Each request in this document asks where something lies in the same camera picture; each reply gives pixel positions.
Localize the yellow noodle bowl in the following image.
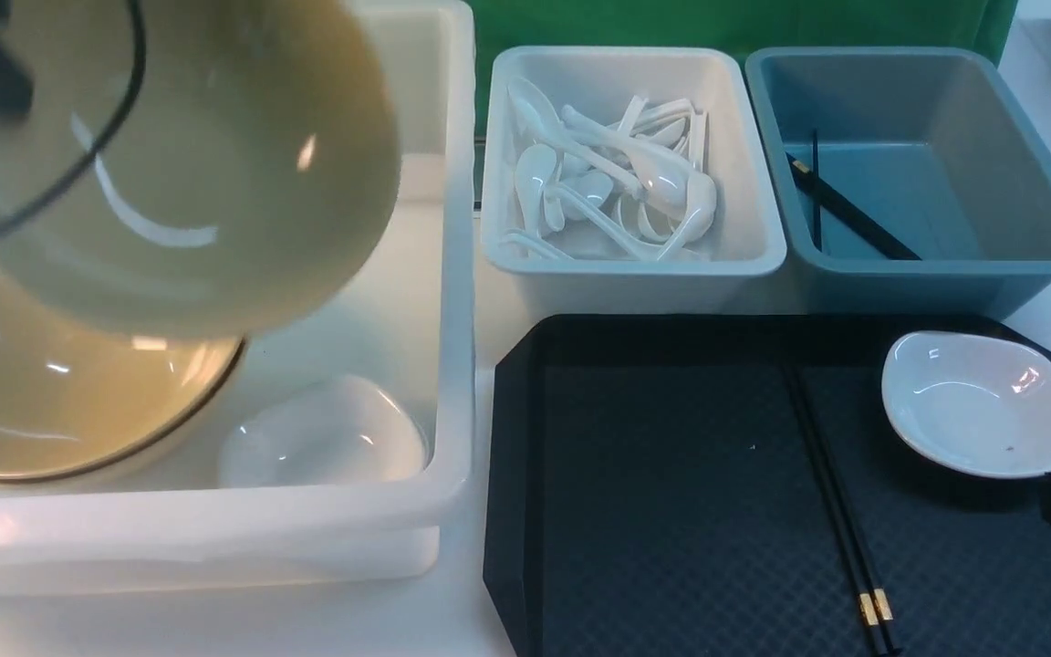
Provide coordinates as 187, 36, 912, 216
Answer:
0, 1, 401, 338

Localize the white square side dish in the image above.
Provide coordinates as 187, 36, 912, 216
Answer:
880, 331, 1051, 481

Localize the white soup spoon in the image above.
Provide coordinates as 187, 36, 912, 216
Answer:
655, 171, 718, 261

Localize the bottom stacked yellow bowl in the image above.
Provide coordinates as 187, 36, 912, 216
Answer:
0, 338, 249, 486

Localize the stacked yellow bowl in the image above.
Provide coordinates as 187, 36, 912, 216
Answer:
0, 338, 249, 486
0, 274, 245, 484

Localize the top stacked yellow bowl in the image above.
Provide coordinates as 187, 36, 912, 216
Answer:
0, 274, 245, 484

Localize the large white plastic tub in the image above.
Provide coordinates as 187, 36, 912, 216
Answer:
0, 1, 474, 600

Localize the white spoon left middle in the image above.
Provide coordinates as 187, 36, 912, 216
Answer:
514, 144, 566, 237

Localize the white spoon bin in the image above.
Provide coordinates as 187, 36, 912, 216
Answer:
474, 46, 786, 326

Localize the white spoon centre long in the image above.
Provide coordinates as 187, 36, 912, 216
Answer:
560, 105, 695, 214

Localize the black serving tray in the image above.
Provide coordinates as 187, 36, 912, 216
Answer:
483, 315, 1051, 656

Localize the white dish in tub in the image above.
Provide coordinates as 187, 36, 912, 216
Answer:
217, 374, 429, 489

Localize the white spoon top left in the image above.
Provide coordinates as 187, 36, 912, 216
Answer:
507, 78, 647, 201

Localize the black chopstick in bin upright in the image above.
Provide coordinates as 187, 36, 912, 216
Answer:
810, 129, 823, 251

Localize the blue-grey chopstick bin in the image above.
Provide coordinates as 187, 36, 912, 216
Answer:
744, 47, 1051, 319

